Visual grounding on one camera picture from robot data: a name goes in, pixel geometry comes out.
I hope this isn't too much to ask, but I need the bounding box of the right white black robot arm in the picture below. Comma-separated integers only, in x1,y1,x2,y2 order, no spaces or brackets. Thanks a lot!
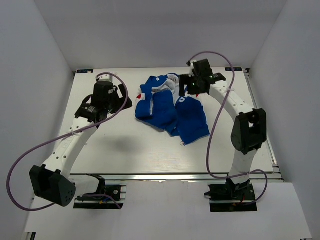
179,59,267,204

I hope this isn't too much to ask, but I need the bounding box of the right blue corner sticker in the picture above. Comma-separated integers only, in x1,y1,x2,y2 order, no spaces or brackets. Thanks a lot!
224,67,243,72

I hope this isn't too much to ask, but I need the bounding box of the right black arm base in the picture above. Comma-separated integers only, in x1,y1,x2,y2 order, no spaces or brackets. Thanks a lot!
204,184,258,213

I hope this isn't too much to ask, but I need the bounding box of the blue white red jacket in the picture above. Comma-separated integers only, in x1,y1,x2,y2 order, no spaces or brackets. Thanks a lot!
135,73,210,145

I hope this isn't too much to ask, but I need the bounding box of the blue corner sticker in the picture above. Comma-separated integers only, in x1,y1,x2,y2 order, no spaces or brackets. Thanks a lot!
224,67,243,72
76,69,94,74

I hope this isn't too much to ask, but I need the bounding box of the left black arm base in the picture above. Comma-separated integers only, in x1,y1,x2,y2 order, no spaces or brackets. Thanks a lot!
70,174,127,210

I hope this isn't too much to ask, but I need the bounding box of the left blue corner sticker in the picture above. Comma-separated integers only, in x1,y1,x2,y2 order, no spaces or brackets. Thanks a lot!
76,69,94,74

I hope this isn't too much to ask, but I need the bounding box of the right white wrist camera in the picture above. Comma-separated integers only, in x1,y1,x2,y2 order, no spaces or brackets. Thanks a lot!
186,60,197,77

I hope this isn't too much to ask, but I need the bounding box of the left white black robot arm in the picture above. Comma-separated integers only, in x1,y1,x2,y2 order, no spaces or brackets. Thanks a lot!
29,81,132,207

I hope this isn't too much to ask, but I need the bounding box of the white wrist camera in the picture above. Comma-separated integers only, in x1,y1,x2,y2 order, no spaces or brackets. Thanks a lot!
95,73,113,83
186,60,197,77

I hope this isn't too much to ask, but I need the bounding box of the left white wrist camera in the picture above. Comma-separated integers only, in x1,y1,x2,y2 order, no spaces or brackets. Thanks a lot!
95,73,113,83

